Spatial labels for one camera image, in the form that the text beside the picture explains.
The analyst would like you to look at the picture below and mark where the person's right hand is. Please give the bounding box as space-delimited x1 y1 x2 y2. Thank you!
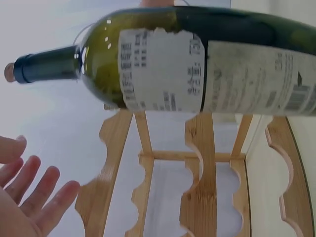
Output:
140 0 175 7

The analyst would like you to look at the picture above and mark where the person's left hand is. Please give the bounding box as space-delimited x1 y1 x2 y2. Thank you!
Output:
0 135 81 237

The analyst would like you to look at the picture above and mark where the green wine bottle white label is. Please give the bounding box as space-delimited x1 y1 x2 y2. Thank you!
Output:
4 6 316 117

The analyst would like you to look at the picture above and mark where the wooden wine rack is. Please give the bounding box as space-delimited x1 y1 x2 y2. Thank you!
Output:
74 103 315 237

